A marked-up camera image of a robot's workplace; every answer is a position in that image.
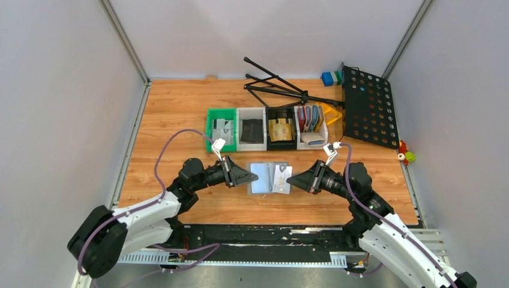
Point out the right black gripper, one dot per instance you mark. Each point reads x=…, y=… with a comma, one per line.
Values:
x=309, y=180

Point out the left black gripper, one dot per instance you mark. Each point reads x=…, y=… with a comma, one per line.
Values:
x=234, y=175

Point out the white silver credit card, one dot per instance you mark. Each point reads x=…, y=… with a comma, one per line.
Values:
x=282, y=172

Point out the grey card holder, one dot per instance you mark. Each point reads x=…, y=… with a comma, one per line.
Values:
x=265, y=171

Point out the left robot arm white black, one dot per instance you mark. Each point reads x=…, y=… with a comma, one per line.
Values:
x=106, y=235

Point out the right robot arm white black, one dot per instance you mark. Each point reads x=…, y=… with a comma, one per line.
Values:
x=378, y=230

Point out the white cards in green bin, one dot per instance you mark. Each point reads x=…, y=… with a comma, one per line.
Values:
x=223, y=128

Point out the white bin with wallets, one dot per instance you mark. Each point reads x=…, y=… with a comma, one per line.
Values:
x=312, y=130

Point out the green plastic bin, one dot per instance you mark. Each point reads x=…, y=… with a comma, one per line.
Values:
x=225, y=113

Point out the yellow brown packet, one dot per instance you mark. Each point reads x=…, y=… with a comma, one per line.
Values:
x=281, y=129

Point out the black plastic bin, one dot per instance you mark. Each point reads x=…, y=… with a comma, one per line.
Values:
x=281, y=112

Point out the white plastic bin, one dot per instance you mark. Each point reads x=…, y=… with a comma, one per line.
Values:
x=251, y=113

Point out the black music stand tripod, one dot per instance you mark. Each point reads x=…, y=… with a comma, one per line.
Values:
x=274, y=84

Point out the black perforated stand plate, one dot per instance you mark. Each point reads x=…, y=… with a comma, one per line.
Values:
x=368, y=110

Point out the small colourful toy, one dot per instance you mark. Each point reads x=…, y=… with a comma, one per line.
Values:
x=404, y=154

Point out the blue green toy blocks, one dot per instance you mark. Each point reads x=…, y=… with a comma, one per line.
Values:
x=333, y=78

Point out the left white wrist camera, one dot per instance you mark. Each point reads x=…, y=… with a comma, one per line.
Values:
x=217, y=146

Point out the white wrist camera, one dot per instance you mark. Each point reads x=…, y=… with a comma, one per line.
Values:
x=217, y=146
x=331, y=150

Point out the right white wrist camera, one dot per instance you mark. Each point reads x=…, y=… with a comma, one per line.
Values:
x=331, y=150

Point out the yellow triangle frame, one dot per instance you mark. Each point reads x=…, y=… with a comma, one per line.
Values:
x=328, y=115

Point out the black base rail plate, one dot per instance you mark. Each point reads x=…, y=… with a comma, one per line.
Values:
x=293, y=246

